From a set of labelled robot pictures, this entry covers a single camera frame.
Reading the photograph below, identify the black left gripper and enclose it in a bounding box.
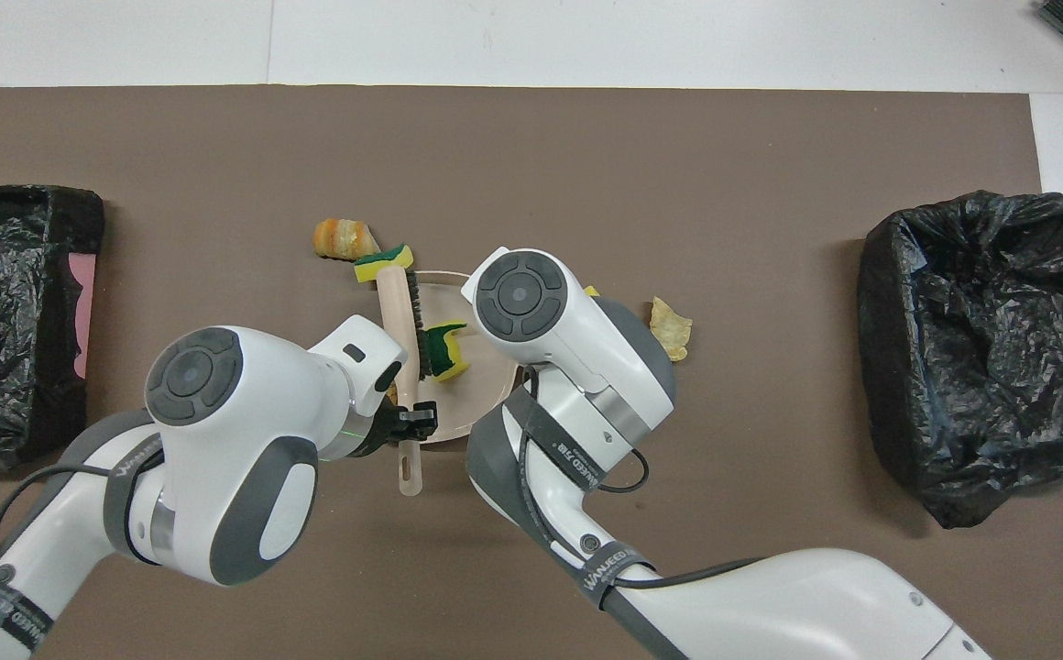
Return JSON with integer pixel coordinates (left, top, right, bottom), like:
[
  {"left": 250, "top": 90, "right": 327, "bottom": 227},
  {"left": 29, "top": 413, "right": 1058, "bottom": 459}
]
[{"left": 368, "top": 403, "right": 440, "bottom": 457}]

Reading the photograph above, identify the beige plastic dustpan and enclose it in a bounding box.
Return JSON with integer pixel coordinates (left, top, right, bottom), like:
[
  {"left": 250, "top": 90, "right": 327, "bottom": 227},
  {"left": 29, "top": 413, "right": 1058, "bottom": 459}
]
[{"left": 385, "top": 269, "right": 525, "bottom": 447}]

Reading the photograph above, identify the notched green yellow sponge piece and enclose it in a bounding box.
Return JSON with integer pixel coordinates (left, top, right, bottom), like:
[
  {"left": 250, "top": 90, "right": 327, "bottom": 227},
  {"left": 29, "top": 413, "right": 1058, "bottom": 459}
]
[{"left": 426, "top": 320, "right": 473, "bottom": 383}]

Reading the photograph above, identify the beige hand brush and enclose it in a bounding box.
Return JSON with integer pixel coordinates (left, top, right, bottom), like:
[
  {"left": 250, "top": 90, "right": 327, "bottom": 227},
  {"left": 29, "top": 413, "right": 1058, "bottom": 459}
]
[{"left": 376, "top": 266, "right": 427, "bottom": 497}]

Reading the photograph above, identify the wedge green yellow sponge piece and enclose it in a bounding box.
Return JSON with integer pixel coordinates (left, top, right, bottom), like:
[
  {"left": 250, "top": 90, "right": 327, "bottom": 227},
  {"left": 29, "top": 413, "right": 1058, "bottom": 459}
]
[{"left": 353, "top": 243, "right": 415, "bottom": 285}]

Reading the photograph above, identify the long striped croissant piece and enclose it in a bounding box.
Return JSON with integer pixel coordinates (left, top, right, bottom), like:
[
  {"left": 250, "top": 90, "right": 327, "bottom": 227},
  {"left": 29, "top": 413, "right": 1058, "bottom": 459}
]
[{"left": 313, "top": 218, "right": 380, "bottom": 262}]

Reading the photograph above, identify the pink bin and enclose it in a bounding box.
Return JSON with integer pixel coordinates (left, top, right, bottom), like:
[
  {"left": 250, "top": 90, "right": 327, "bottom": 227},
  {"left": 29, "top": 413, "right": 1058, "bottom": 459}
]
[{"left": 68, "top": 252, "right": 98, "bottom": 380}]

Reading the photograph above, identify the black trash bag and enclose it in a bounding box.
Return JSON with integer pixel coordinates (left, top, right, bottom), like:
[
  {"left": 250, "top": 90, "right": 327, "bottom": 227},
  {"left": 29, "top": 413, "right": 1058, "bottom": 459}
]
[
  {"left": 0, "top": 185, "right": 106, "bottom": 472},
  {"left": 857, "top": 190, "right": 1063, "bottom": 530}
]

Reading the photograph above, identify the brown table mat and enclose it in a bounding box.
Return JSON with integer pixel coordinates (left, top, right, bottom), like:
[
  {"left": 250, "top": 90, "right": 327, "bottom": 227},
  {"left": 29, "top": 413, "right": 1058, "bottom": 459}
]
[{"left": 0, "top": 85, "right": 1063, "bottom": 660}]

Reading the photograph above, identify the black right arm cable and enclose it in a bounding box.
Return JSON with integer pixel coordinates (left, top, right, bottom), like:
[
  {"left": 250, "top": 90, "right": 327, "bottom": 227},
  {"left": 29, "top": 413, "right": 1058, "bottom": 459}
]
[{"left": 518, "top": 367, "right": 757, "bottom": 597}]

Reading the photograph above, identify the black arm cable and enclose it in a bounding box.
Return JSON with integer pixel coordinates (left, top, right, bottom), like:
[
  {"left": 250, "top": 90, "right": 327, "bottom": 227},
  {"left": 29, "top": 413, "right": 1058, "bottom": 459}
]
[
  {"left": 518, "top": 367, "right": 757, "bottom": 597},
  {"left": 0, "top": 431, "right": 161, "bottom": 588}
]

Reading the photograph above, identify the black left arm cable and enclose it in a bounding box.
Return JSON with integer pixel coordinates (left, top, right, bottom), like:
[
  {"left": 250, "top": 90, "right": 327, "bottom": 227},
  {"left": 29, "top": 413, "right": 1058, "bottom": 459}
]
[{"left": 0, "top": 431, "right": 161, "bottom": 588}]

